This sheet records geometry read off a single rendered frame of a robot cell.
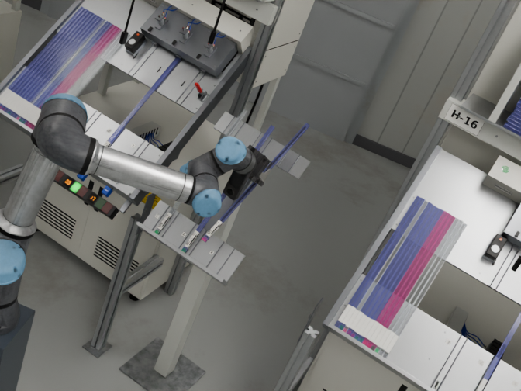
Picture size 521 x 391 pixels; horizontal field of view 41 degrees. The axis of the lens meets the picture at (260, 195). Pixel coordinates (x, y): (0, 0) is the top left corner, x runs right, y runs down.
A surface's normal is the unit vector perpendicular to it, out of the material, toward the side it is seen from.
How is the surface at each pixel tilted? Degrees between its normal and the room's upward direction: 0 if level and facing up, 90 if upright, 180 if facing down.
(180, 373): 0
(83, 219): 90
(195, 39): 42
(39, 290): 0
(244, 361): 0
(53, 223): 90
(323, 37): 90
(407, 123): 90
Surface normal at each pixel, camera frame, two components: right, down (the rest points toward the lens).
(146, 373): 0.33, -0.80
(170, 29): -0.06, -0.38
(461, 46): -0.20, 0.45
